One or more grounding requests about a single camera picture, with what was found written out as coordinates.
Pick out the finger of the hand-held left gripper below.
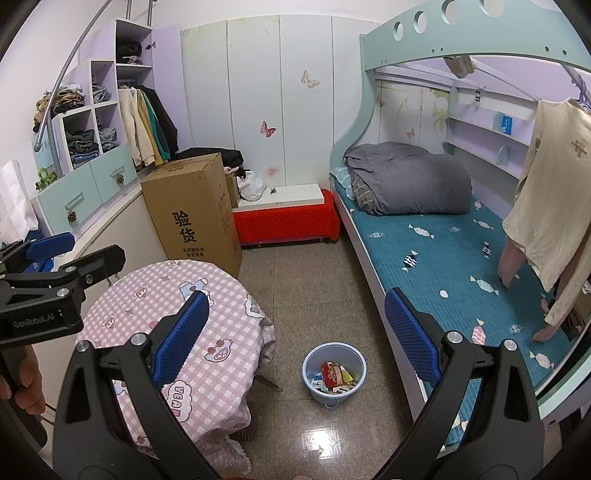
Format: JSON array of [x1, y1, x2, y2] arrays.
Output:
[[0, 232, 76, 273], [44, 245, 127, 302]]

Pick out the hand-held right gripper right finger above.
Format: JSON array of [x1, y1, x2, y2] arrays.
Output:
[[383, 287, 546, 480]]

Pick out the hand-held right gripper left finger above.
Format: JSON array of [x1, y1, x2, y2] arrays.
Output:
[[50, 289, 211, 480]]

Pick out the red snack wrapper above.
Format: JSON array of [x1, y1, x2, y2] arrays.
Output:
[[321, 362, 345, 387]]

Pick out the blue plastic bucket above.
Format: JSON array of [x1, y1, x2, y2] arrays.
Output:
[[302, 342, 367, 409]]

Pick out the person's left hand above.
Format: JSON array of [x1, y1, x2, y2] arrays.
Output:
[[0, 344, 47, 411]]

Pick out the white low cabinet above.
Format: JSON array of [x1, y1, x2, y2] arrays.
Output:
[[69, 185, 168, 296]]

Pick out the white paper bag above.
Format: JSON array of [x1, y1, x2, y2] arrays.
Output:
[[0, 159, 38, 245]]

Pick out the round table pink checked tablecloth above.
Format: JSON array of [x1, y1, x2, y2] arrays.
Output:
[[76, 259, 278, 467]]

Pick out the lilac shelf cabinet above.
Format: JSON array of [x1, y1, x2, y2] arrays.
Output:
[[32, 18, 181, 236]]

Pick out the teal patterned bed sheet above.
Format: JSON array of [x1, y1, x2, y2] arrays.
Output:
[[332, 185, 573, 450]]

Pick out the large cardboard box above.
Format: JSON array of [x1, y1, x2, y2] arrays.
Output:
[[141, 154, 243, 279]]

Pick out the dark grey folded clothes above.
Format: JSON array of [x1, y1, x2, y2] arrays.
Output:
[[65, 129, 100, 155]]

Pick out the beige folded clothes stack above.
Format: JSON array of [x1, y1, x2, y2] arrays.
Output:
[[32, 84, 86, 132]]

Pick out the cream hanging jacket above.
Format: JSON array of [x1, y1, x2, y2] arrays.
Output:
[[117, 88, 155, 167]]

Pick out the green hanging jacket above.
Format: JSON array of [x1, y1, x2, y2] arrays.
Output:
[[145, 92, 170, 157]]

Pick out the red storage bench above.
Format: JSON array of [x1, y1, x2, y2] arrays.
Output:
[[232, 189, 341, 247]]

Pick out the plaid blanket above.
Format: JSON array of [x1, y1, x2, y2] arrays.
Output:
[[351, 175, 376, 211]]

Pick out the small cardboard box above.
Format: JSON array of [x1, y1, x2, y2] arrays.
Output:
[[224, 168, 240, 209]]

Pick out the black cloth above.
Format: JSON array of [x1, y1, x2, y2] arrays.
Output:
[[175, 147, 245, 169]]

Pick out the grey duvet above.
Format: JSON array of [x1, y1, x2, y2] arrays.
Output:
[[344, 142, 472, 216]]

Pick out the black hanging coat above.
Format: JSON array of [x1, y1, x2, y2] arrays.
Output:
[[139, 85, 180, 155]]

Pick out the white plastic bag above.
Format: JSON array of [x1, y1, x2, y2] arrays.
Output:
[[238, 170, 267, 202]]

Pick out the blue striped pillow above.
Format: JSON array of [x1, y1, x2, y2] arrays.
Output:
[[330, 166, 356, 201]]

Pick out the white board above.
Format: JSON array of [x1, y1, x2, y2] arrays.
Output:
[[232, 184, 324, 213]]

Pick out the metal handrail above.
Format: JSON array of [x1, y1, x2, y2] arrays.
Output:
[[39, 0, 154, 139]]

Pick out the cream long sleeve shirt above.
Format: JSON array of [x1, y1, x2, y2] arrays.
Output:
[[502, 98, 591, 342]]

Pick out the black folded clothes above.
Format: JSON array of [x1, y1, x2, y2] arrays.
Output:
[[115, 41, 143, 63]]

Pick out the white wardrobe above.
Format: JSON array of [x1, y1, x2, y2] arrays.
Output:
[[180, 14, 384, 190]]

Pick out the beige hanging cloth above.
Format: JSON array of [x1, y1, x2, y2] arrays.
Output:
[[444, 54, 476, 78]]

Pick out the clothes hangers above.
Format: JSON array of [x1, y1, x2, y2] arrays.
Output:
[[570, 69, 591, 112]]

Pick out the lilac wall shelf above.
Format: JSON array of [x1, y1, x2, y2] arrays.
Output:
[[445, 85, 532, 176]]

